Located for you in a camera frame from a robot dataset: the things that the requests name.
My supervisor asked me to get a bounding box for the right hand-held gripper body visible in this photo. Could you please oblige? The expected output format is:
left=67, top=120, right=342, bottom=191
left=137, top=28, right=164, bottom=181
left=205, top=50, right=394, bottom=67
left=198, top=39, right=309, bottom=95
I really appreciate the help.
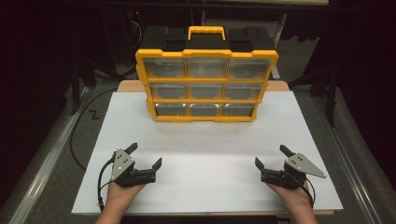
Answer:
left=260, top=152, right=328, bottom=190

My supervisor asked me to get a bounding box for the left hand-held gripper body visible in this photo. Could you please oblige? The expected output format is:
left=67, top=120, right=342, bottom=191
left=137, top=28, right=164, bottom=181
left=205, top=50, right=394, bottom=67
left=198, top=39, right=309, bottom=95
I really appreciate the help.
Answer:
left=109, top=148, right=157, bottom=189

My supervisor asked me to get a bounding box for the person's left hand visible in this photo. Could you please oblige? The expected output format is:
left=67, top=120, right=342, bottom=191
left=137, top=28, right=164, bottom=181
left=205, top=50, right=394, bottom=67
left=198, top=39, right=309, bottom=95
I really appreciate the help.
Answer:
left=104, top=181, right=146, bottom=213

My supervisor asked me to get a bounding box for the person's right hand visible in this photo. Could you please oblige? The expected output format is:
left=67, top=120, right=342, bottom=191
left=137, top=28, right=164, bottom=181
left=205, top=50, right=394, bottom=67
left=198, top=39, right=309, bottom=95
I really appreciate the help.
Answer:
left=267, top=182, right=314, bottom=213

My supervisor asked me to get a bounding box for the white paper sheet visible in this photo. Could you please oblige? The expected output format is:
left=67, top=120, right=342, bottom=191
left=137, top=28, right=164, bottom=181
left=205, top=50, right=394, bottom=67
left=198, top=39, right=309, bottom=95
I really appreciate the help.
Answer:
left=71, top=91, right=344, bottom=216

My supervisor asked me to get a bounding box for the dark metal stand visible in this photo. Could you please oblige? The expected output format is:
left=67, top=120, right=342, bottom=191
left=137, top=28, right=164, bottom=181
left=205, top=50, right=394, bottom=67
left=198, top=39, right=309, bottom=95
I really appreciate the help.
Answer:
left=69, top=59, right=97, bottom=117
left=288, top=66, right=339, bottom=128

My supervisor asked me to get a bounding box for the yellow black organizer cabinet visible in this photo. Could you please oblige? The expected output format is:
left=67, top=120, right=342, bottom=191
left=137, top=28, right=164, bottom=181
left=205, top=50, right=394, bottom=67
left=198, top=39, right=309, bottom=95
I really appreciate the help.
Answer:
left=134, top=25, right=279, bottom=123

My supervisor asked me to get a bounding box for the set of clear cabinet drawers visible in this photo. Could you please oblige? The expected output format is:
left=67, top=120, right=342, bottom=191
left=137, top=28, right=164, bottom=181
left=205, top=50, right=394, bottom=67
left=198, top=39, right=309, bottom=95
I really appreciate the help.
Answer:
left=143, top=57, right=272, bottom=118

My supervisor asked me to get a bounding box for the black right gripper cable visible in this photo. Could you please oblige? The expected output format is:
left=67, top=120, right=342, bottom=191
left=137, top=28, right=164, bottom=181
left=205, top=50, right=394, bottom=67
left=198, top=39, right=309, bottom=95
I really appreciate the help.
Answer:
left=288, top=172, right=316, bottom=209

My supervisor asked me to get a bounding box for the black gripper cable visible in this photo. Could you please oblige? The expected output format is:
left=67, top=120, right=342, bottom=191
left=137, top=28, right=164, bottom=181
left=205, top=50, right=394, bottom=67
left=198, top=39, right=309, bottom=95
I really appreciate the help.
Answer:
left=288, top=172, right=316, bottom=209
left=97, top=157, right=116, bottom=213

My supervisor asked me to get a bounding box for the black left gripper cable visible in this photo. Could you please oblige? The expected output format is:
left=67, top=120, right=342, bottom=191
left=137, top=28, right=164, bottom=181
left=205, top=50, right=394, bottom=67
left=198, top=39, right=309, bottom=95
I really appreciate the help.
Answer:
left=97, top=157, right=116, bottom=213

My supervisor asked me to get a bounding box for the metal floor rail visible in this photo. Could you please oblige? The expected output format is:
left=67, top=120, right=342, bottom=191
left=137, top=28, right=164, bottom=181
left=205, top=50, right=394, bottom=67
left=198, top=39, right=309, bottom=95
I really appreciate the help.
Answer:
left=312, top=96, right=384, bottom=224
left=6, top=87, right=92, bottom=224

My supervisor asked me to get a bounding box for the black floor cable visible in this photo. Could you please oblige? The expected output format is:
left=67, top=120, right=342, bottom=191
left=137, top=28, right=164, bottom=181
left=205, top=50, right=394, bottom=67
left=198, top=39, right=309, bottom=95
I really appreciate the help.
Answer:
left=69, top=88, right=119, bottom=172

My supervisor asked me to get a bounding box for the yellow cabinet carry handle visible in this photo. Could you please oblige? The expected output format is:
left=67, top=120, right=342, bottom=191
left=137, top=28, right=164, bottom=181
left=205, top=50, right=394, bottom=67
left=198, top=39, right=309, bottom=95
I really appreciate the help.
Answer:
left=188, top=25, right=226, bottom=41

